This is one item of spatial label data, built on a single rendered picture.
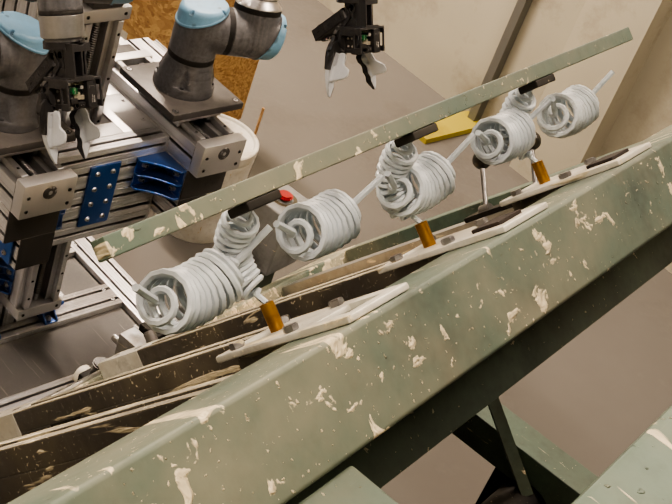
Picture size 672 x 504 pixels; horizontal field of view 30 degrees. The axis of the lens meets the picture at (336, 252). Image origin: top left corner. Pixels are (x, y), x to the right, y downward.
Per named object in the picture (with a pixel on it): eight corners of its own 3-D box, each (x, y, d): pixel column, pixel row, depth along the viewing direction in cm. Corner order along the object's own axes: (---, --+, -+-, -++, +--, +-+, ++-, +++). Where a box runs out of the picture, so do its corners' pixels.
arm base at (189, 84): (140, 72, 307) (149, 37, 302) (188, 64, 318) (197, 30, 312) (176, 105, 300) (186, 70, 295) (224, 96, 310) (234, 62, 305)
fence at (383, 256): (302, 296, 282) (295, 280, 282) (674, 172, 219) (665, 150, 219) (288, 304, 279) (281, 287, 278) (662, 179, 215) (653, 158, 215)
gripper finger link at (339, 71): (336, 92, 253) (351, 51, 254) (315, 90, 257) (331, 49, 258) (345, 99, 255) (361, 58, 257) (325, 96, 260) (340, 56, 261)
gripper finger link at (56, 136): (57, 166, 213) (62, 112, 212) (37, 162, 217) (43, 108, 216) (72, 167, 216) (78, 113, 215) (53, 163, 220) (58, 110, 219)
